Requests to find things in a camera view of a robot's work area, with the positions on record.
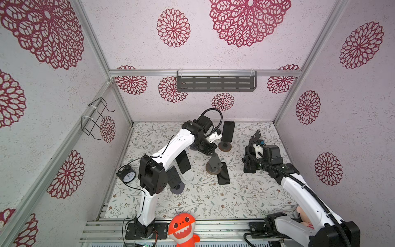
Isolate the phone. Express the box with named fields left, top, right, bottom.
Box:
left=166, top=166, right=182, bottom=188
left=221, top=120, right=236, bottom=143
left=217, top=162, right=230, bottom=185
left=175, top=150, right=191, bottom=174
left=209, top=154, right=223, bottom=167

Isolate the black stand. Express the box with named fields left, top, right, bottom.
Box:
left=249, top=130, right=261, bottom=144

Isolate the wooden round stand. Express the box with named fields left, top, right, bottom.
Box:
left=218, top=141, right=232, bottom=152
left=205, top=163, right=222, bottom=176

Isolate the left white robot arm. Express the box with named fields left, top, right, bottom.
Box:
left=116, top=113, right=223, bottom=240

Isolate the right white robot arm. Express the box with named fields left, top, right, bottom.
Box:
left=243, top=142, right=361, bottom=247

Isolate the grey round stand front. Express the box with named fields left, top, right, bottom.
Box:
left=170, top=182, right=185, bottom=195

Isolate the boy doll plush toy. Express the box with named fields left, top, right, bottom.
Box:
left=296, top=206, right=314, bottom=229

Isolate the red shark plush toy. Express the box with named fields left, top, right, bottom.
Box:
left=168, top=213, right=200, bottom=247

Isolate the small black alarm clock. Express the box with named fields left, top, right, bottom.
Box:
left=116, top=165, right=136, bottom=184

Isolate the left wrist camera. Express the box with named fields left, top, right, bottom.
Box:
left=206, top=131, right=222, bottom=144

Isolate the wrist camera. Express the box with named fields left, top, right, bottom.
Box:
left=206, top=131, right=222, bottom=144
left=250, top=140, right=266, bottom=159

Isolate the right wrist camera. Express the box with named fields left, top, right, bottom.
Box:
left=250, top=140, right=266, bottom=159

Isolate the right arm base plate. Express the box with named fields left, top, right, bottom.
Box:
left=249, top=220, right=277, bottom=239

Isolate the grey wall shelf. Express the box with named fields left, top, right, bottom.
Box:
left=176, top=71, right=257, bottom=93

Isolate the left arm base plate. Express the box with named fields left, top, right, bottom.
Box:
left=125, top=221, right=169, bottom=240

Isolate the black wire wall rack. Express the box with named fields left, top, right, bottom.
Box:
left=80, top=97, right=115, bottom=141

